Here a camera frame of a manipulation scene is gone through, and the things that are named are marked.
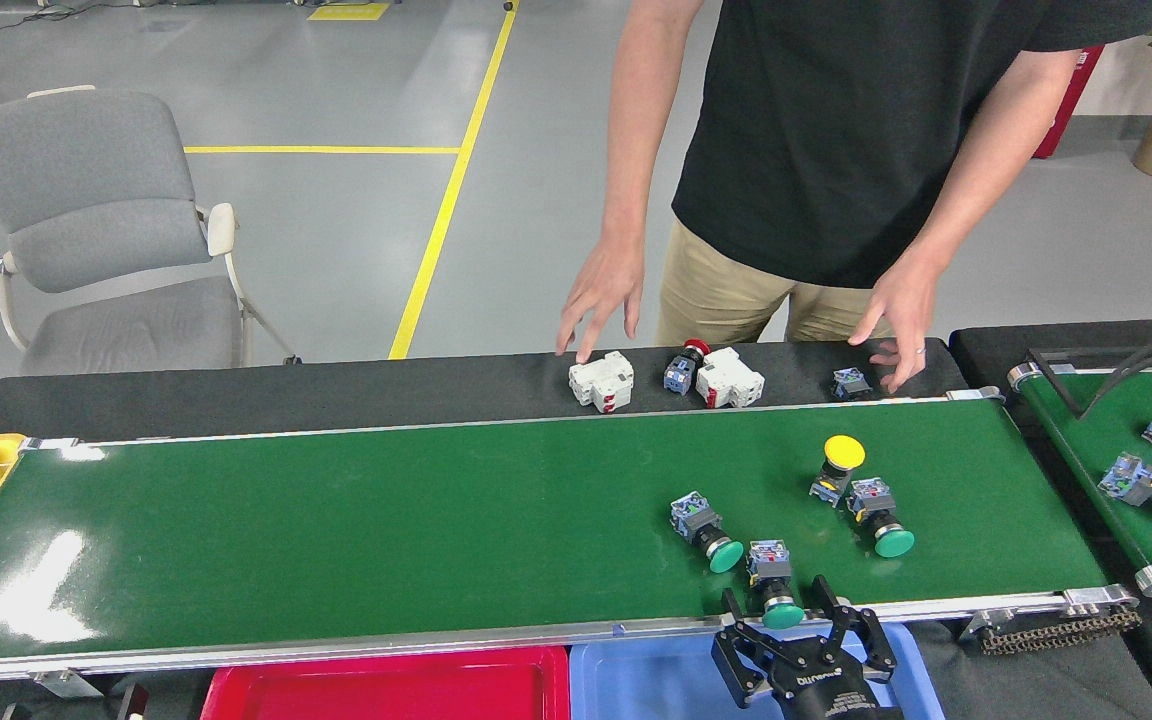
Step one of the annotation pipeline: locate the blue plastic bin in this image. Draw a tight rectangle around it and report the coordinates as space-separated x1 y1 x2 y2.
569 622 947 720

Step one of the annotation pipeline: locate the person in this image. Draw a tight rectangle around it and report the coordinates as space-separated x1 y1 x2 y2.
656 0 1152 346

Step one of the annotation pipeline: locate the red plastic bin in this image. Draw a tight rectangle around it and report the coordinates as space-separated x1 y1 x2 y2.
199 645 572 720

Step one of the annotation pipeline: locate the green push button switch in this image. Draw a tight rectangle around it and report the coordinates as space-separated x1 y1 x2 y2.
846 478 916 559
669 491 745 575
746 540 806 631

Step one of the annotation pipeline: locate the black guide frame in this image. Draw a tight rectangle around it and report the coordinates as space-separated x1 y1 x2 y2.
1028 325 1152 419

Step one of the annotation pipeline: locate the small red mushroom button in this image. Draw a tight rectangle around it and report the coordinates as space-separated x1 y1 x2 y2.
663 339 712 395

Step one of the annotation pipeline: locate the grey padded chair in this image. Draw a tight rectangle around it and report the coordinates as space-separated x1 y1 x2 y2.
0 85 302 379

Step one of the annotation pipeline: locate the black table cover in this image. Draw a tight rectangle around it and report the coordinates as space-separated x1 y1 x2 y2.
948 318 1152 720
0 338 969 441

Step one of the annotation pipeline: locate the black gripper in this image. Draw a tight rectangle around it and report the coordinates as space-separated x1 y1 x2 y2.
712 575 905 720

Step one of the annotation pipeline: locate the red waste bin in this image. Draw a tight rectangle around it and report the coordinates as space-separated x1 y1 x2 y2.
1033 45 1105 161

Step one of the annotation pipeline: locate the person's left hand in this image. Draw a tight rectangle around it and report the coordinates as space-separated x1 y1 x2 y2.
846 258 942 395

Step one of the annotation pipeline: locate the long green conveyor belt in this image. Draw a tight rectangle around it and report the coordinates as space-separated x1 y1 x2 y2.
0 388 1142 691

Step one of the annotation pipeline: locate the conveyor drive chain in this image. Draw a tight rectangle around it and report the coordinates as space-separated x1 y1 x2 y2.
976 605 1142 656

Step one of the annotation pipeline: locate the yellow push button switch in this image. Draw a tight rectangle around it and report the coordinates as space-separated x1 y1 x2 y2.
809 435 867 506

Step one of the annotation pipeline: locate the person's right hand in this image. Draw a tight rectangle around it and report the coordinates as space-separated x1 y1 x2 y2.
554 238 647 365

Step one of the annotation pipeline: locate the white circuit breaker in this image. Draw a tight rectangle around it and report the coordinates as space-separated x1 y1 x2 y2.
694 347 766 410
568 350 635 414

